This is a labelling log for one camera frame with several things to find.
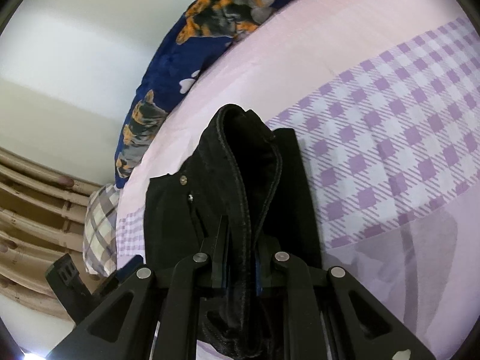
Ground plaid pillow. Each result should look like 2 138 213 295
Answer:
82 183 122 276

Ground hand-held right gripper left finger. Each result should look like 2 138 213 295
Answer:
47 215 231 360

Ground black pants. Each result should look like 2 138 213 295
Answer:
143 104 323 360

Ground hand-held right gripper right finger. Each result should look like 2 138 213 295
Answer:
256 238 436 360

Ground rattan headboard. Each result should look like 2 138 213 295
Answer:
0 146 113 321

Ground blue dog print blanket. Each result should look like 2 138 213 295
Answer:
114 0 331 190

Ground pink purple checked bed sheet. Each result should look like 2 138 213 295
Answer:
115 0 480 360

